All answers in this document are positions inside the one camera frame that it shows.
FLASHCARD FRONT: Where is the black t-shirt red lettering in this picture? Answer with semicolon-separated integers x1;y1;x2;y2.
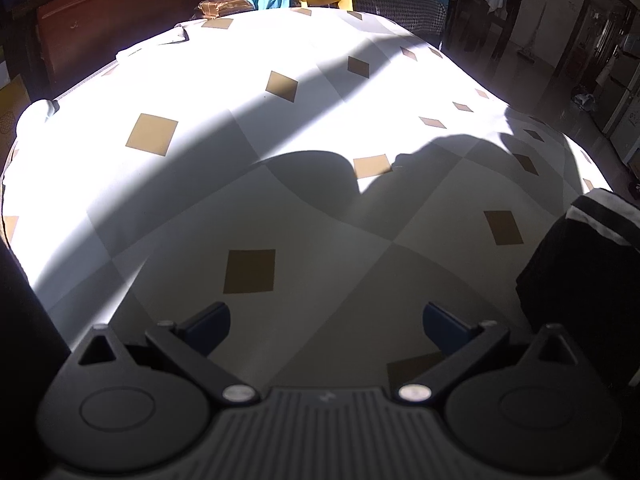
516;188;639;362

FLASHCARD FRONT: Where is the white checkered tablecloth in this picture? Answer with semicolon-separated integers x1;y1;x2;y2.
2;9;606;389

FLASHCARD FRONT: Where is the dark wooden dining chair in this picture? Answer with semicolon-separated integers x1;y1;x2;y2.
444;0;524;61

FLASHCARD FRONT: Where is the checkered grey sofa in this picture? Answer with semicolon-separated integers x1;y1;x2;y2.
352;0;447;48

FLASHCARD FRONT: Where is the brown snack bag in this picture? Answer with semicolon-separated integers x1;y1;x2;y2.
198;0;255;18

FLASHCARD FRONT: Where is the brown wooden cabinet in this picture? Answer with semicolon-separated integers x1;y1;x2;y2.
1;0;203;100

